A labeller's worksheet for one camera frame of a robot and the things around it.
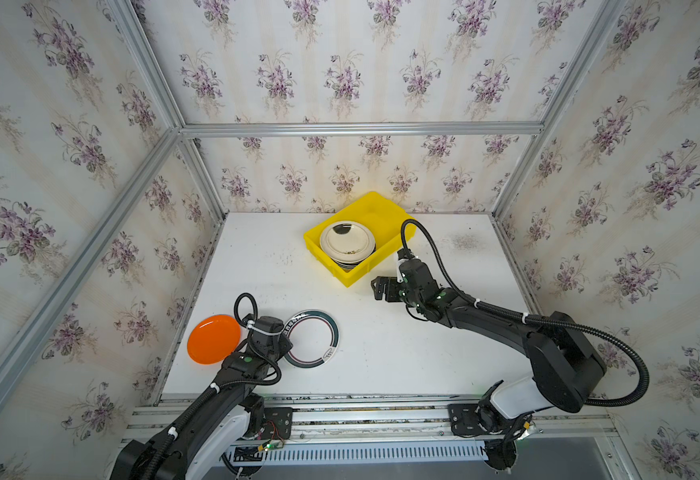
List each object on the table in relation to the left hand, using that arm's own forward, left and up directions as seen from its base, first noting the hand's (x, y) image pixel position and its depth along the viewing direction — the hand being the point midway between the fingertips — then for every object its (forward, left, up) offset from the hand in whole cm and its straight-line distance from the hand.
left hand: (285, 337), depth 86 cm
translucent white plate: (+21, -19, +7) cm, 30 cm away
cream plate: (+33, -18, +5) cm, 38 cm away
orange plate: (-1, +21, 0) cm, 21 cm away
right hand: (+12, -28, +10) cm, 32 cm away
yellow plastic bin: (+47, -32, +3) cm, 57 cm away
